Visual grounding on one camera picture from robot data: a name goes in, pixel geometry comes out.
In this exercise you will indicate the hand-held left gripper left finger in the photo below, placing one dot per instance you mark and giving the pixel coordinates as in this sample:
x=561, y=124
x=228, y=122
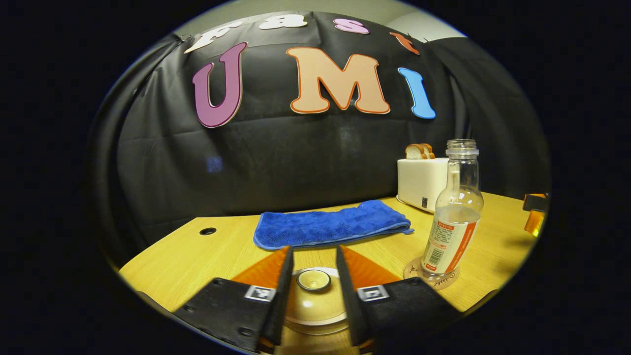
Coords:
x=281, y=296

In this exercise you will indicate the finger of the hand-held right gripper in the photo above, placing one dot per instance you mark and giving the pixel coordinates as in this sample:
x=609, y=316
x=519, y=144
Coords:
x=535, y=219

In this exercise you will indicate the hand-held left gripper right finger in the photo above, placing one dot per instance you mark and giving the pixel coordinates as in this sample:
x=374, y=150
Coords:
x=347, y=296

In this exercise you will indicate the cream yellow teacup lid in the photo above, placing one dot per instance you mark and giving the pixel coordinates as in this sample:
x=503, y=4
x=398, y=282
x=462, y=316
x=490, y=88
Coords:
x=315, y=305

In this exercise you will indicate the round cork coaster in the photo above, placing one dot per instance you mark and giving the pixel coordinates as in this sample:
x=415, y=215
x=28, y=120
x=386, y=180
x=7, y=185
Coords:
x=412, y=274

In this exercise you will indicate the clear water bottle orange label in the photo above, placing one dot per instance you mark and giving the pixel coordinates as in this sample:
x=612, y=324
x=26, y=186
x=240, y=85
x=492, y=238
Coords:
x=458, y=207

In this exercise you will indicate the blue folded towel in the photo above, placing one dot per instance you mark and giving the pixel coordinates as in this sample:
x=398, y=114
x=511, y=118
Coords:
x=330, y=226

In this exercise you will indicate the black round table grommet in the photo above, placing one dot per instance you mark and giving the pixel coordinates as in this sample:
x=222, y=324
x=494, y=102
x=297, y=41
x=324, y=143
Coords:
x=208, y=231

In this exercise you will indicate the white toaster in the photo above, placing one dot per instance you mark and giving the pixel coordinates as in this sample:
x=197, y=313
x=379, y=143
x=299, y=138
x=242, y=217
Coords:
x=421, y=185

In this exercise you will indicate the bread slice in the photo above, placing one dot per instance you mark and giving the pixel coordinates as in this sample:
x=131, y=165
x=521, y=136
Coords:
x=429, y=150
x=414, y=152

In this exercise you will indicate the black backdrop cloth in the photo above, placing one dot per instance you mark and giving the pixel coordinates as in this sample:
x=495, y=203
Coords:
x=172, y=148

